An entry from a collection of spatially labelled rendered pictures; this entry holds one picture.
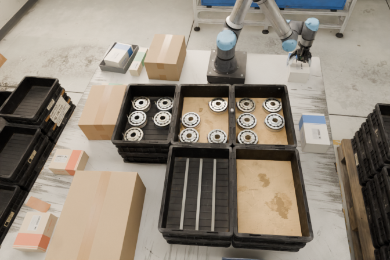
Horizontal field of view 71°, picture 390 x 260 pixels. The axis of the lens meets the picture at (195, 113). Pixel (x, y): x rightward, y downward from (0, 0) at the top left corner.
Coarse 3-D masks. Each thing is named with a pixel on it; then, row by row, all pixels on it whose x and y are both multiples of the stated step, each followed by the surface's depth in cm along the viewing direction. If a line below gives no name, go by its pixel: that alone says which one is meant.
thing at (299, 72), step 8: (288, 56) 185; (296, 56) 182; (288, 64) 182; (296, 64) 178; (304, 64) 177; (288, 72) 180; (296, 72) 174; (304, 72) 173; (288, 80) 180; (296, 80) 179; (304, 80) 178
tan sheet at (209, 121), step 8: (184, 104) 159; (192, 104) 158; (200, 104) 158; (184, 112) 155; (200, 112) 154; (208, 112) 154; (208, 120) 151; (216, 120) 150; (224, 120) 150; (184, 128) 148; (200, 128) 148; (208, 128) 147; (216, 128) 147; (224, 128) 147; (200, 136) 144
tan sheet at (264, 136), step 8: (256, 104) 155; (256, 112) 152; (264, 112) 151; (280, 112) 151; (256, 128) 145; (264, 128) 145; (264, 136) 142; (272, 136) 141; (280, 136) 141; (272, 144) 139; (280, 144) 138
